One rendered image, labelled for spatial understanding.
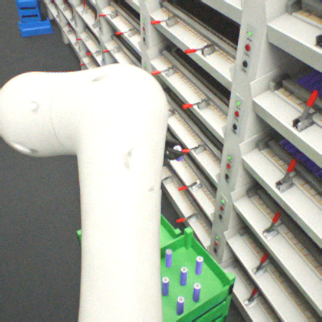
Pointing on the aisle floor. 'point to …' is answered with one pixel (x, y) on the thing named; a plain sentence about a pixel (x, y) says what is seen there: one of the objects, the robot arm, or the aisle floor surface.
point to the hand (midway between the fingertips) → (168, 149)
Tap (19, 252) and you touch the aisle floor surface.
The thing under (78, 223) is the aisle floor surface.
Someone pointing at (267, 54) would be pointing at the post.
